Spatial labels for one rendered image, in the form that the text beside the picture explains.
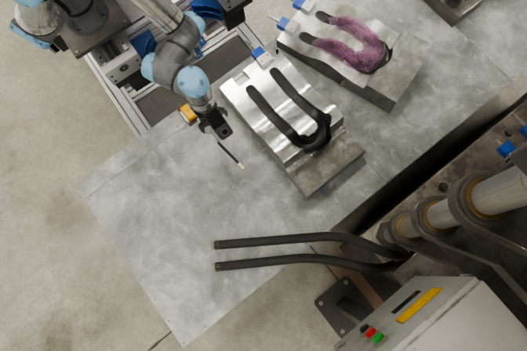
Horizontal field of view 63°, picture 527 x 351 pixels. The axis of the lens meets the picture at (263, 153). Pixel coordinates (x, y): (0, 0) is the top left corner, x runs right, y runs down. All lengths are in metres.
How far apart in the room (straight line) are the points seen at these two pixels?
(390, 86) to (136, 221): 1.01
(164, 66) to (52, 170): 1.63
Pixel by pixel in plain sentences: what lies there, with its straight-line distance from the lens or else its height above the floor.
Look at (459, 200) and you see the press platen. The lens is 0.84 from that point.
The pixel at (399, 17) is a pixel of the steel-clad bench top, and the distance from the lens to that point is 1.85.
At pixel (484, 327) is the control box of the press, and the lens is 0.92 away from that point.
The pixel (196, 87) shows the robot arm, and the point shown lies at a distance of 1.13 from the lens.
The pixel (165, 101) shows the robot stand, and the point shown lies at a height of 0.21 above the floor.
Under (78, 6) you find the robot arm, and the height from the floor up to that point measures 1.16.
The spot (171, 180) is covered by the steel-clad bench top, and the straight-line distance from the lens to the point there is 1.60.
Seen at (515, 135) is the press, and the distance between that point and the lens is 1.80.
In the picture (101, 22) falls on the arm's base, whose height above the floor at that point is 1.06.
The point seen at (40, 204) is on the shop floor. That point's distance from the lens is 2.71.
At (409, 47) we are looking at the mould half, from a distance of 1.66.
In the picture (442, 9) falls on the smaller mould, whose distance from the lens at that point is 1.86.
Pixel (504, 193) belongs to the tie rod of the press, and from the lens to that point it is 0.74.
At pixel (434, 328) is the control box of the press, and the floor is 1.47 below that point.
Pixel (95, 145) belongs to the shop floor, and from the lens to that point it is 2.65.
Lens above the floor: 2.31
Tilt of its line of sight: 74 degrees down
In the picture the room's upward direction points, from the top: 11 degrees counter-clockwise
